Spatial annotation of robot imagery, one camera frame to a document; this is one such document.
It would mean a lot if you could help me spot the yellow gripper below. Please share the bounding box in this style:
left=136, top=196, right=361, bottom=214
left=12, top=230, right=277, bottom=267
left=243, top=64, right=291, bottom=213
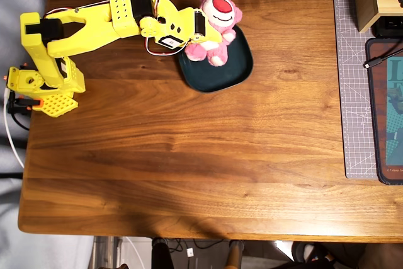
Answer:
left=156, top=6, right=223, bottom=49

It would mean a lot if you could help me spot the pink strawberry bear plush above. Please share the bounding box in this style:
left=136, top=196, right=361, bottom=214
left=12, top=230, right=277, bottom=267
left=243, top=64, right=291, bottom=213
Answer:
left=184, top=0, right=243, bottom=67

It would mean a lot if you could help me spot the dark green square plate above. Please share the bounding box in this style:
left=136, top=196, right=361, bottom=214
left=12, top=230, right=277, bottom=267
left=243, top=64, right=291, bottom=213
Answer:
left=176, top=23, right=254, bottom=94

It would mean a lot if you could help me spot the grey cutting mat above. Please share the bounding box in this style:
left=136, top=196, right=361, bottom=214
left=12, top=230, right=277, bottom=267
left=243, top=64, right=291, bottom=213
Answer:
left=330, top=0, right=383, bottom=180

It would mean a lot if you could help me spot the black device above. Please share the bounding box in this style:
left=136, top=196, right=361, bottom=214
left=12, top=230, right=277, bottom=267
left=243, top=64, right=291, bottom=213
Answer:
left=371, top=15, right=403, bottom=38

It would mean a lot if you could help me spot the printed black-edged mouse pad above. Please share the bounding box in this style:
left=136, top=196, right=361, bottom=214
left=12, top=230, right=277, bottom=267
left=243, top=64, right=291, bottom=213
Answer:
left=364, top=37, right=403, bottom=185

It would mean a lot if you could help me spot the orange black table clamp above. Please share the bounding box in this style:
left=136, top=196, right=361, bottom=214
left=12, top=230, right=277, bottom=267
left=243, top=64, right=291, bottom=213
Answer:
left=8, top=95, right=45, bottom=115

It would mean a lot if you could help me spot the wooden leg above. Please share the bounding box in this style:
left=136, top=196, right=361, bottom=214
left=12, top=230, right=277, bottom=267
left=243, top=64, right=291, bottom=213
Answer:
left=225, top=239, right=245, bottom=269

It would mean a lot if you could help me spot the black chair leg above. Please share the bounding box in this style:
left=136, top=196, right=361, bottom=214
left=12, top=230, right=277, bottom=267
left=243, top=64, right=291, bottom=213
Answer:
left=152, top=237, right=173, bottom=269

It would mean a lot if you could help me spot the black usb cable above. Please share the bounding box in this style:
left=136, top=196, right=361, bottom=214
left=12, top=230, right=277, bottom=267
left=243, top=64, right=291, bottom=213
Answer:
left=363, top=47, right=403, bottom=70

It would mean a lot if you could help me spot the black floor cable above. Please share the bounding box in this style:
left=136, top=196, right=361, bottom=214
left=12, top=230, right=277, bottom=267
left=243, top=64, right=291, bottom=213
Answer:
left=166, top=238, right=225, bottom=253

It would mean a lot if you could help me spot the white power cable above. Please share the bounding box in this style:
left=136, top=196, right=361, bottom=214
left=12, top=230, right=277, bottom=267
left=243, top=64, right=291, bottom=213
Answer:
left=3, top=88, right=26, bottom=169

